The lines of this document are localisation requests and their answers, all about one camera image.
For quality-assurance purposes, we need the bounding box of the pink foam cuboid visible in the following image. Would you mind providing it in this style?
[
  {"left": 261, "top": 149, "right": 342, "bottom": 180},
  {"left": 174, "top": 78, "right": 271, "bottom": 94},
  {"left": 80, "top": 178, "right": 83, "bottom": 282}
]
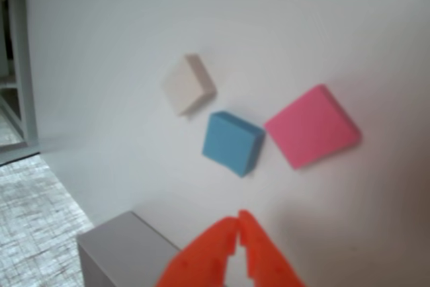
[{"left": 263, "top": 84, "right": 363, "bottom": 170}]

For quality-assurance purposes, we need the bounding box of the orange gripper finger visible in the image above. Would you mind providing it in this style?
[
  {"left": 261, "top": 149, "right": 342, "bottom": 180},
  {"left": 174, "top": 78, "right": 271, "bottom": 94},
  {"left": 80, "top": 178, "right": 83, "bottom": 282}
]
[
  {"left": 237, "top": 210, "right": 306, "bottom": 287},
  {"left": 155, "top": 217, "right": 240, "bottom": 287}
]

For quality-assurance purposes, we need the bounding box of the blue foam cuboid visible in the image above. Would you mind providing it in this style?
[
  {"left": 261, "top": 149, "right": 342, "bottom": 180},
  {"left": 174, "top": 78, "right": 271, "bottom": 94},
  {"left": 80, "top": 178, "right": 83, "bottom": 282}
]
[{"left": 202, "top": 110, "right": 266, "bottom": 179}]

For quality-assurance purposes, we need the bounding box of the white shelf frame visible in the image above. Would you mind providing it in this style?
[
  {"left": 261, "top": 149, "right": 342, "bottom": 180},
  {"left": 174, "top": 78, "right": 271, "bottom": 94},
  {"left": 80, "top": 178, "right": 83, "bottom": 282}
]
[{"left": 0, "top": 0, "right": 38, "bottom": 149}]

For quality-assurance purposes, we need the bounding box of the white foam cuboid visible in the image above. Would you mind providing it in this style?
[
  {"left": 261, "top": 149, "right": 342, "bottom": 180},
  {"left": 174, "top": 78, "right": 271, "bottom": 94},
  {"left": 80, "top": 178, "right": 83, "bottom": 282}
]
[{"left": 161, "top": 53, "right": 218, "bottom": 117}]

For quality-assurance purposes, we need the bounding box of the grey bin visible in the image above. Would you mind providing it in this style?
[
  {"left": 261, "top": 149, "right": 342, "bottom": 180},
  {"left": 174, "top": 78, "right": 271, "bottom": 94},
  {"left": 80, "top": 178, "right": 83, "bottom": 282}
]
[{"left": 76, "top": 210, "right": 182, "bottom": 287}]

